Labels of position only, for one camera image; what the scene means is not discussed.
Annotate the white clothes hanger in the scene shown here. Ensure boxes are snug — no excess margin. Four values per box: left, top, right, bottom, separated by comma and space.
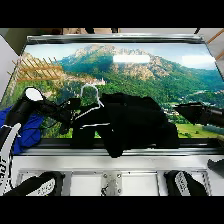
74, 83, 112, 130

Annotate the silver frame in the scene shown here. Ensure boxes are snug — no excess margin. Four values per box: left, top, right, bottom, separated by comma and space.
13, 33, 224, 197

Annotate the blue garment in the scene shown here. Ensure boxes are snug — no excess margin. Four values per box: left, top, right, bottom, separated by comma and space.
0, 105, 45, 156

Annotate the black garment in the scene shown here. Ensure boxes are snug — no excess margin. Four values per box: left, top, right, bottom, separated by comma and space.
70, 92, 181, 159

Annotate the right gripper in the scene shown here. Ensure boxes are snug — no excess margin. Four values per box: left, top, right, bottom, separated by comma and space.
187, 102, 208, 126

